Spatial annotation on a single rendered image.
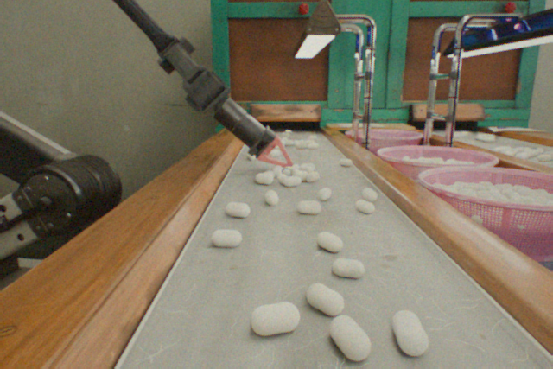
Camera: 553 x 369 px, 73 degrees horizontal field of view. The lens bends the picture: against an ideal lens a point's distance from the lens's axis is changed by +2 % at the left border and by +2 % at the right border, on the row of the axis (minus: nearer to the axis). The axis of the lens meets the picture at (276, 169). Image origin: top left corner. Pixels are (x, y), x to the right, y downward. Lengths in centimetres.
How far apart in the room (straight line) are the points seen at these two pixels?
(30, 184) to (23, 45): 236
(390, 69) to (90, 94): 198
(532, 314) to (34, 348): 35
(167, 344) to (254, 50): 145
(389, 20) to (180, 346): 157
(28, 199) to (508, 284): 71
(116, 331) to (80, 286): 6
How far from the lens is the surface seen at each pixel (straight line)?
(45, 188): 76
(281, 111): 159
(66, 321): 32
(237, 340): 31
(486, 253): 43
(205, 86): 81
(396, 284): 39
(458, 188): 79
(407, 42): 175
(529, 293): 37
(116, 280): 36
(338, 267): 38
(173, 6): 271
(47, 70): 301
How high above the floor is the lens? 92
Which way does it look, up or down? 12 degrees down
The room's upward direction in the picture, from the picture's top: straight up
